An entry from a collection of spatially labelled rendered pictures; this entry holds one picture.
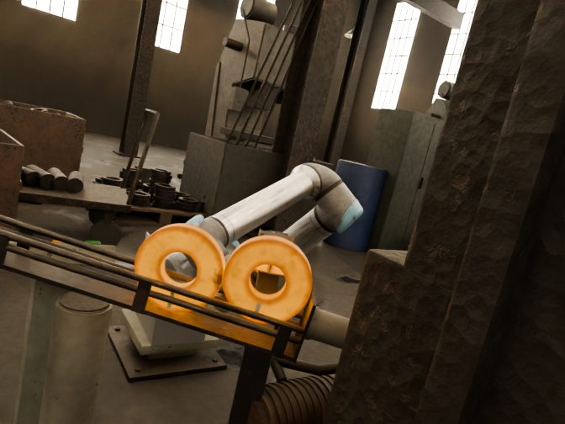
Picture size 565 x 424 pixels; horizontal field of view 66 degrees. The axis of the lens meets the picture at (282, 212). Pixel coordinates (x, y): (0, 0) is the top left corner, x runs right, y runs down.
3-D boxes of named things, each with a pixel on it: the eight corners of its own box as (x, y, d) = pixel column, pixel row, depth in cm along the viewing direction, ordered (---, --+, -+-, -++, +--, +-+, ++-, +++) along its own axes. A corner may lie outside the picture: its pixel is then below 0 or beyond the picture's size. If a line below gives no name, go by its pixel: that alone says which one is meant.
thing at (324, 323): (351, 359, 75) (363, 329, 74) (302, 344, 75) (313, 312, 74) (346, 343, 81) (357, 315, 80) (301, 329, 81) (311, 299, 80)
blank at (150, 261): (234, 240, 74) (236, 235, 77) (144, 214, 73) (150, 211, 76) (210, 324, 76) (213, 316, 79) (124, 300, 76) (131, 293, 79)
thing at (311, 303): (295, 363, 75) (316, 306, 73) (292, 362, 75) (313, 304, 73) (295, 342, 82) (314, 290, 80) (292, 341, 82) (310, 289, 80)
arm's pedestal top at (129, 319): (119, 316, 188) (121, 308, 188) (189, 313, 207) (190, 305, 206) (139, 356, 163) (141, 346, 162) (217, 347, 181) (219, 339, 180)
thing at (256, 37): (178, 178, 679) (213, -14, 632) (243, 187, 758) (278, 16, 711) (227, 202, 572) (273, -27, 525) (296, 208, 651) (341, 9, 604)
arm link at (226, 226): (325, 148, 151) (180, 219, 100) (347, 177, 150) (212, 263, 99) (305, 166, 158) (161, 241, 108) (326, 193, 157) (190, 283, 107)
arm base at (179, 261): (161, 250, 184) (181, 236, 187) (183, 283, 193) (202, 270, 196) (172, 265, 168) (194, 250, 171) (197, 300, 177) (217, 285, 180)
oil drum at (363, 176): (383, 253, 473) (404, 172, 458) (343, 251, 439) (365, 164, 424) (346, 236, 521) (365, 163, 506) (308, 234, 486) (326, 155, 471)
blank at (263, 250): (326, 257, 73) (324, 251, 77) (239, 225, 73) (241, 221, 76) (293, 337, 76) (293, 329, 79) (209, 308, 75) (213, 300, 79)
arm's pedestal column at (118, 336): (105, 330, 191) (108, 313, 189) (191, 324, 214) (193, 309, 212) (129, 383, 159) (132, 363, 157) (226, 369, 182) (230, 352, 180)
